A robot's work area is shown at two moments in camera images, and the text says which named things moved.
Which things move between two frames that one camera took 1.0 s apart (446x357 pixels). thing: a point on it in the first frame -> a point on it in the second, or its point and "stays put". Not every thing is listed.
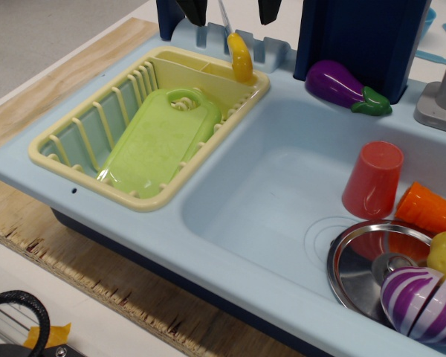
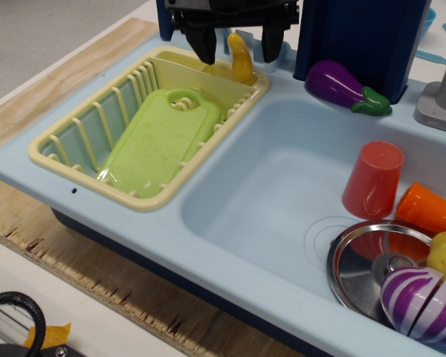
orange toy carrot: [423, 207] stays put
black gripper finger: [195, 10] -> [204, 41]
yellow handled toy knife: [241, 57] stays put
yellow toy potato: [444, 253] stays put
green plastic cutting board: [165, 149] stays put
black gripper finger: [268, 10] -> [273, 36]
